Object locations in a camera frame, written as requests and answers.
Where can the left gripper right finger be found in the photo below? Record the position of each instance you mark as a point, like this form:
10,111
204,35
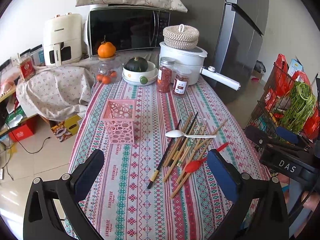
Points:
258,208

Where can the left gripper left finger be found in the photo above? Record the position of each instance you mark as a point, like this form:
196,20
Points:
41,220

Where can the bamboo chopstick four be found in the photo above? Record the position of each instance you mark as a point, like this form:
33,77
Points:
203,145

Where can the red plastic spoon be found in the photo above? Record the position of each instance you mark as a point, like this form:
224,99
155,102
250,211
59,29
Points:
195,164

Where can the bamboo chopstick three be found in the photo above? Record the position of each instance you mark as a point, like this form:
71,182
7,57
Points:
171,168

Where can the pink perforated utensil basket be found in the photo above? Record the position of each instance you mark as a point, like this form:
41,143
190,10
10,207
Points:
118,118

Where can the bamboo chopstick five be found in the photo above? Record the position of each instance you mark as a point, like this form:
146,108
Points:
182,144

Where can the white plastic spoon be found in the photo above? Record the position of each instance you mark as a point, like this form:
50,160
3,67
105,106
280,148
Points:
177,133

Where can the person right hand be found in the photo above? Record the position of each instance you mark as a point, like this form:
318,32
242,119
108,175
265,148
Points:
312,201

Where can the green long beans bundle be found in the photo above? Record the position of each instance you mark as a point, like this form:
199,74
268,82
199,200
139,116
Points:
302,106

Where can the yellow cardboard box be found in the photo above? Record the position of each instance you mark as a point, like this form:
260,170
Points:
65,129

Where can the red plastic bag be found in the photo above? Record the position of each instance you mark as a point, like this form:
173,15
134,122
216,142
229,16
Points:
282,80

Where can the red gift box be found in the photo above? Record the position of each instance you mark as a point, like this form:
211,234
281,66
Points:
25,130

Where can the striped patterned tablecloth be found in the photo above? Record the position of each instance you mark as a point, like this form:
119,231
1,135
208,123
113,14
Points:
134,197

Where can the floral white cloth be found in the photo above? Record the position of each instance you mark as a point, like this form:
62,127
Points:
58,93

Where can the grey refrigerator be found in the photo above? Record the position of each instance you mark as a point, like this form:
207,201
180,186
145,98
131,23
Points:
231,31

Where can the short red spice jar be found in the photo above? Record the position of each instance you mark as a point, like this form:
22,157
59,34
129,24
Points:
181,81

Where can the glass jar with tomatoes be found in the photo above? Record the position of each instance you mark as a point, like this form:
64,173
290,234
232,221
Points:
107,71

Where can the red label condiment jar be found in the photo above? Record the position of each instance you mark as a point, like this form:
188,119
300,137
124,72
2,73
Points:
26,68

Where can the white electric pot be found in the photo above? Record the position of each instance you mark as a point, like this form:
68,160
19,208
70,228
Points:
194,60

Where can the tall goji berry jar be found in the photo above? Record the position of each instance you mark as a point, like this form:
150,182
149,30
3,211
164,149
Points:
166,65

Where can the white ceramic bowl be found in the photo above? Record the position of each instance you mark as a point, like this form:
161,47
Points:
141,78

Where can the dark green squash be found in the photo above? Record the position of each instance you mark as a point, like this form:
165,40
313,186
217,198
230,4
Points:
136,64

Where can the orange tangerine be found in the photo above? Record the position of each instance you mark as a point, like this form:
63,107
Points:
106,49

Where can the cream air fryer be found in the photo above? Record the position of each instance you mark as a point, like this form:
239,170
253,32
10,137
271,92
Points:
62,40

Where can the woven rattan basket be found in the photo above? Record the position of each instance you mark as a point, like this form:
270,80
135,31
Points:
183,37

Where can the black microwave oven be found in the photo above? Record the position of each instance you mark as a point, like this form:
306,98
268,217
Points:
127,27

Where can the black wire storage rack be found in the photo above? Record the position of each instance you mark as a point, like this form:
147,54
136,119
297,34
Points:
270,108

